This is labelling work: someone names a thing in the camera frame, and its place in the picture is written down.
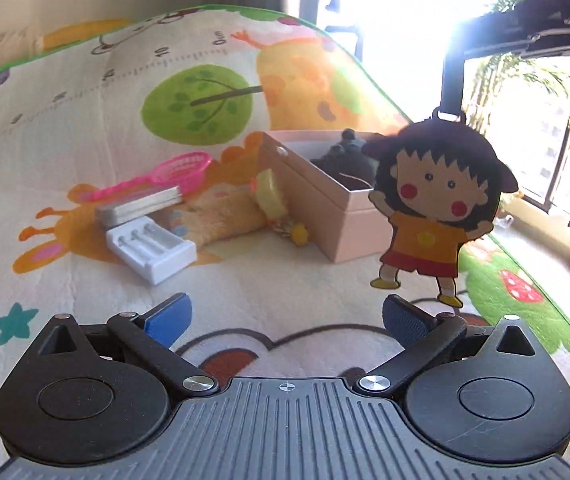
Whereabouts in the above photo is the pale yellow toy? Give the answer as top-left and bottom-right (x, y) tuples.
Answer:
(255, 167), (288, 223)

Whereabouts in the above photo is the silver metal tin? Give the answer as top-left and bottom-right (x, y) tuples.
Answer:
(95, 185), (183, 226)

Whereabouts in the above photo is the cartoon girl keychain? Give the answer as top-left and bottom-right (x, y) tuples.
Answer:
(362, 52), (520, 308)

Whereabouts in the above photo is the printed play mat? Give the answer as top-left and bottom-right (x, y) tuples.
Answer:
(0, 4), (570, 480)

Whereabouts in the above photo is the pink cardboard box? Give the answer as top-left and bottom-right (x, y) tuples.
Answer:
(256, 130), (401, 265)

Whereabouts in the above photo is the tan plush toy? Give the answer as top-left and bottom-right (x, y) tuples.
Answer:
(180, 192), (268, 251)

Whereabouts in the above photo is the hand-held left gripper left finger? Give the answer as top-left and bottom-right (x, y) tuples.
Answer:
(22, 292), (218, 397)

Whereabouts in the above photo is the pink plastic basket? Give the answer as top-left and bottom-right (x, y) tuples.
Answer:
(72, 151), (213, 204)

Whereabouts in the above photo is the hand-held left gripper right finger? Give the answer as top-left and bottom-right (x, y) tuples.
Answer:
(356, 296), (546, 397)

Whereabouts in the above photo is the white battery holder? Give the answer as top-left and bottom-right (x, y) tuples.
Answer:
(106, 212), (198, 286)

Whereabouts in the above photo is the black plush toy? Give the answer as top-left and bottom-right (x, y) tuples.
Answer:
(310, 129), (381, 192)

